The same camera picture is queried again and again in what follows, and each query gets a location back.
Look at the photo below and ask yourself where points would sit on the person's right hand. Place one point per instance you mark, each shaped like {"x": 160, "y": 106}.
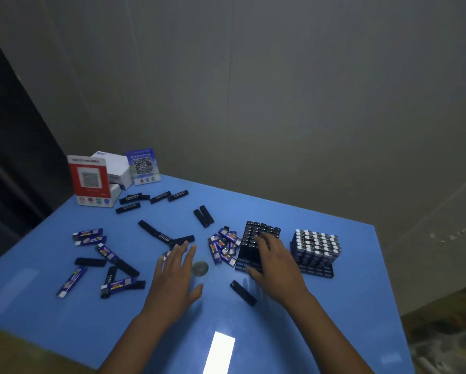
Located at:
{"x": 281, "y": 274}

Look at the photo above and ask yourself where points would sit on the person's left hand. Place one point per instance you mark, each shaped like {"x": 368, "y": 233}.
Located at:
{"x": 172, "y": 284}

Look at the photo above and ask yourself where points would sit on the black grid tray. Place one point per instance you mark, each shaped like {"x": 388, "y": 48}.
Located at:
{"x": 244, "y": 262}
{"x": 318, "y": 270}

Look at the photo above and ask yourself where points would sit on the black slim lighter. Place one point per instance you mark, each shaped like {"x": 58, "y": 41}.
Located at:
{"x": 243, "y": 293}

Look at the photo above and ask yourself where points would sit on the row of blue lighters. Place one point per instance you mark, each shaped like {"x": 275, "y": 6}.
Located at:
{"x": 316, "y": 245}

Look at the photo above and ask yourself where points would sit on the row of black lighters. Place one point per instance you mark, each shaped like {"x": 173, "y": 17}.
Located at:
{"x": 260, "y": 229}

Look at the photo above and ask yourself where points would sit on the pile of mixed lighters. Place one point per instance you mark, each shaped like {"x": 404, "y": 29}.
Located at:
{"x": 86, "y": 233}

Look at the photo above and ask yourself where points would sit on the person's right forearm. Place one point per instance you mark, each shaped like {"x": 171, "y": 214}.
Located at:
{"x": 334, "y": 338}

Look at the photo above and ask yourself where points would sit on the person's left forearm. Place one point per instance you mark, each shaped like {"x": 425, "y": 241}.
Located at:
{"x": 135, "y": 342}

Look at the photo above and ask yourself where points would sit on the dark round disc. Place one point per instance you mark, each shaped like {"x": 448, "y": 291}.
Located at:
{"x": 200, "y": 268}

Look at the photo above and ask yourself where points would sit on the blue code sign stand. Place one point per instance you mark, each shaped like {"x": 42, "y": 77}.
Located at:
{"x": 143, "y": 165}

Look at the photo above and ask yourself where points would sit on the white cardboard box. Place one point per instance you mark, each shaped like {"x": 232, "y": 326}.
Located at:
{"x": 118, "y": 163}

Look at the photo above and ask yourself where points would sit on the red code sign stand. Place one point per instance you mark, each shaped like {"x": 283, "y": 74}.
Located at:
{"x": 90, "y": 179}

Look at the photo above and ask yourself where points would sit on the crumpled clear plastic bags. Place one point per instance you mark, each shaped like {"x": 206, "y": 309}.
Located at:
{"x": 447, "y": 350}

